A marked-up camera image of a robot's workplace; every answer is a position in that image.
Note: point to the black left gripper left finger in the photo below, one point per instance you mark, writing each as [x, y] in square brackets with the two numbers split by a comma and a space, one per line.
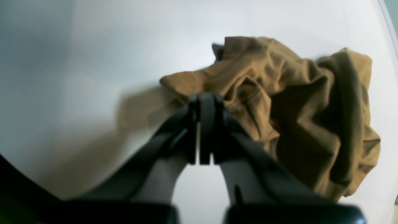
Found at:
[140, 192]

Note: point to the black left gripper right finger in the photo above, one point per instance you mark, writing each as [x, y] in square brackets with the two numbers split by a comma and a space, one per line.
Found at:
[261, 191]

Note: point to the brown t-shirt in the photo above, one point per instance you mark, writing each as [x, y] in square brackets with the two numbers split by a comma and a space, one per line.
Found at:
[312, 116]

